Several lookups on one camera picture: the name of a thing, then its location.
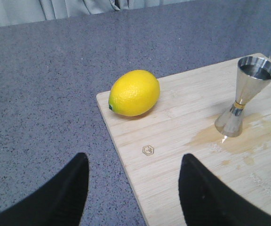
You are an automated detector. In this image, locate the steel double jigger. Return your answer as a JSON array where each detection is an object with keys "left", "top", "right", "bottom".
[{"left": 215, "top": 56, "right": 271, "bottom": 137}]

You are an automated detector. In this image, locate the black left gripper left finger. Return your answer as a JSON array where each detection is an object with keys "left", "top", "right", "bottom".
[{"left": 0, "top": 153, "right": 89, "bottom": 226}]

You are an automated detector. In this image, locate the light wooden cutting board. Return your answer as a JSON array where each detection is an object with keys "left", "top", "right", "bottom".
[{"left": 96, "top": 59, "right": 271, "bottom": 226}]

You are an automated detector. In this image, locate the grey curtain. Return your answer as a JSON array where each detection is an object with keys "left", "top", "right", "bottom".
[{"left": 0, "top": 0, "right": 197, "bottom": 29}]

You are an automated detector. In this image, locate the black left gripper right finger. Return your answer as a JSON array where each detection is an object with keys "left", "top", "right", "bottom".
[{"left": 178, "top": 153, "right": 271, "bottom": 226}]

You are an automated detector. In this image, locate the yellow lemon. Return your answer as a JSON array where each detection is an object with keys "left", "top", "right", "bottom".
[{"left": 108, "top": 70, "right": 160, "bottom": 117}]

